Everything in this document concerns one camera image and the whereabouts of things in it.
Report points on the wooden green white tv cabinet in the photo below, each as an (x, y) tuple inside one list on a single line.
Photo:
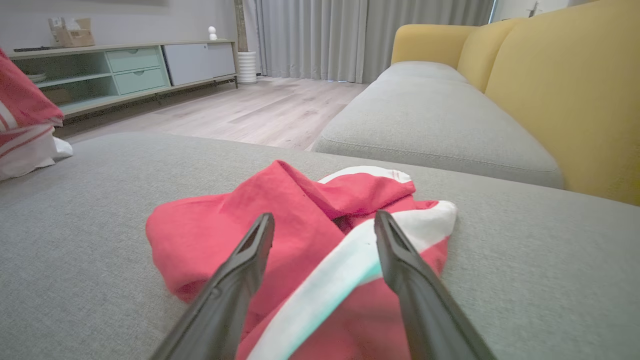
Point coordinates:
[(195, 62)]

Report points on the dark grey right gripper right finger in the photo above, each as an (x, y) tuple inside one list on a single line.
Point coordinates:
[(425, 310)]

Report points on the grey sofa chaise cushion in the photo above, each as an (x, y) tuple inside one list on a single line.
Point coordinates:
[(75, 225)]

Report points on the yellow sofa armrest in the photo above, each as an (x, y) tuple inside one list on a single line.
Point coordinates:
[(425, 42)]

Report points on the small white figurine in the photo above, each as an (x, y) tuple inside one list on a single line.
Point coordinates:
[(212, 34)]

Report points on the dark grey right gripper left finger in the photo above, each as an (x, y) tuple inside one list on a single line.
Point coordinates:
[(225, 300)]

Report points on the large yellow sofa back cushion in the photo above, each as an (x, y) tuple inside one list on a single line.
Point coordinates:
[(575, 90)]

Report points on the white ribbed floor vase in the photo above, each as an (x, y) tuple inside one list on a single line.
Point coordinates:
[(246, 67)]

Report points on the red white sports jersey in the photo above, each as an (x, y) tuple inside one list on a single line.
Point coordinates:
[(210, 240), (20, 100)]

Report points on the small yellow sofa back cushion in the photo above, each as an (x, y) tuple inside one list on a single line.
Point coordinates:
[(482, 55)]

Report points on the brown cardboard box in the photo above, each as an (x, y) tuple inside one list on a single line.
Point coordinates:
[(75, 36)]

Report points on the grey sofa seat cushion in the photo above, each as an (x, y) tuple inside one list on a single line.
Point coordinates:
[(425, 115)]

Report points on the brown plant trunk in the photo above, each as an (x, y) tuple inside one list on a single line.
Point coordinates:
[(241, 25)]

